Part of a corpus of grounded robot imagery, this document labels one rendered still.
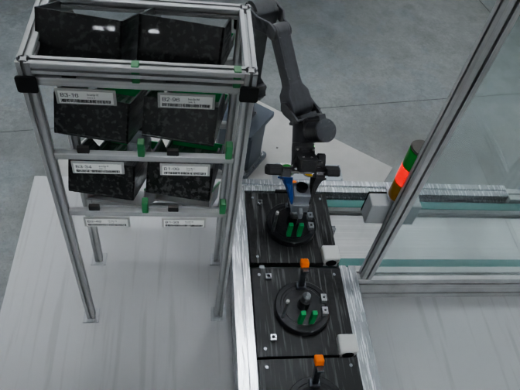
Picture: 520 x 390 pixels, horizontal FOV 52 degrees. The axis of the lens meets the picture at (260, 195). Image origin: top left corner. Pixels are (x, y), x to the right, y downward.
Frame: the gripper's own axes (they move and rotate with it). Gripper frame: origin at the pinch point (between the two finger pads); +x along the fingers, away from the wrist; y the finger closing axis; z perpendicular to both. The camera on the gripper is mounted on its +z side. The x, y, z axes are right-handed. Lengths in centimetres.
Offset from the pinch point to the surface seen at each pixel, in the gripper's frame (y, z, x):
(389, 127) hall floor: 95, -182, -30
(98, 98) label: -43, 49, -16
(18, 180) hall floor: -112, -149, 7
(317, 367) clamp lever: -0.5, 24.8, 36.5
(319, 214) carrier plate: 8.8, -14.9, 7.6
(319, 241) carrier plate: 7.5, -8.5, 14.4
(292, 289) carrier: -2.2, 3.6, 24.8
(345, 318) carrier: 10.9, 7.1, 31.2
